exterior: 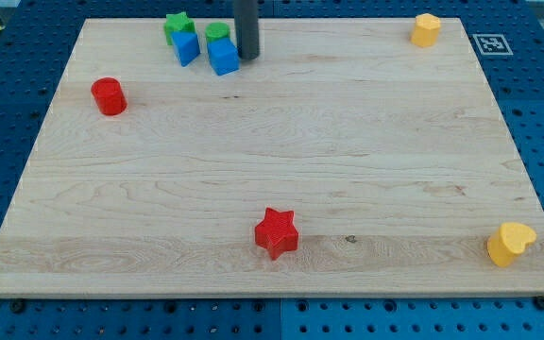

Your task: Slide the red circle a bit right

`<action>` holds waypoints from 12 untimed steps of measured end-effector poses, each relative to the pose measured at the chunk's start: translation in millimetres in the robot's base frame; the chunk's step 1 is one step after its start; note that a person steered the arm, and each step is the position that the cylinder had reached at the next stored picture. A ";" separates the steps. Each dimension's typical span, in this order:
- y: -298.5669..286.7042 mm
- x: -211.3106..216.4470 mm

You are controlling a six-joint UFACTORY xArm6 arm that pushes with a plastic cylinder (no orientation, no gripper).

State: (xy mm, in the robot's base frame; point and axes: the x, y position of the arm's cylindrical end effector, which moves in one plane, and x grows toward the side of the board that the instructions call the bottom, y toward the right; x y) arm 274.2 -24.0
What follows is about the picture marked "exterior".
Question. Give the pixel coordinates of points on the red star block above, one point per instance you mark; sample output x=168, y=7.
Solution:
x=277, y=233

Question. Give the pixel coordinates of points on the light wooden board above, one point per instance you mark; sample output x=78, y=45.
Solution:
x=395, y=159

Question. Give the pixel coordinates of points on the blue cube block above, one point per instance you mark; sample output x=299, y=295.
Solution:
x=223, y=56

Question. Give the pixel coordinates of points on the green cylinder block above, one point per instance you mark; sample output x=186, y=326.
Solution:
x=217, y=31

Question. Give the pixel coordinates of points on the blue triangular prism block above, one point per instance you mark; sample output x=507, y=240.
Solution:
x=186, y=46

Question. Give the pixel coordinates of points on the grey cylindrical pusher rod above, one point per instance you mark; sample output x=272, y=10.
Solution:
x=246, y=22

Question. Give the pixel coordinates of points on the green star block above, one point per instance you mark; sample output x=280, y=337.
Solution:
x=177, y=22

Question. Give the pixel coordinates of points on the red cylinder block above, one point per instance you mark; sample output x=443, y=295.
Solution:
x=108, y=96

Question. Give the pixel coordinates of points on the yellow hexagon block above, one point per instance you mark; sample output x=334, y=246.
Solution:
x=426, y=30

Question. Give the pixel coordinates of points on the yellow heart block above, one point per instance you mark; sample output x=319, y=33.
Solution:
x=509, y=241

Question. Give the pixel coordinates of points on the white fiducial marker tag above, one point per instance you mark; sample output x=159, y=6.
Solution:
x=491, y=44

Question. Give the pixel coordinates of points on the black bolt left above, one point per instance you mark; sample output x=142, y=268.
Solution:
x=17, y=306

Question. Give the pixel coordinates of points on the black bolt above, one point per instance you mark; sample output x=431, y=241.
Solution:
x=17, y=306
x=539, y=302

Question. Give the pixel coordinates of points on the black bolt right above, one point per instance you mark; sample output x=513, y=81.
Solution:
x=539, y=302

